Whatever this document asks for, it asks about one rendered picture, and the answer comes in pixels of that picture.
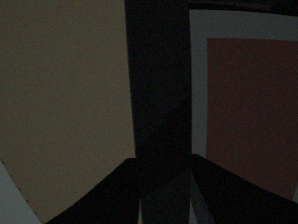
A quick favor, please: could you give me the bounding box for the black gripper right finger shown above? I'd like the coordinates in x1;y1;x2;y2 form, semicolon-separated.
190;153;298;224

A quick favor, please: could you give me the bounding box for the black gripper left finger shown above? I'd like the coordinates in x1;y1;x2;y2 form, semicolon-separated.
45;157;140;224

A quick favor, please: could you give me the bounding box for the black picture frame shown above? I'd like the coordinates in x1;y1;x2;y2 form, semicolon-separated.
124;0;298;224

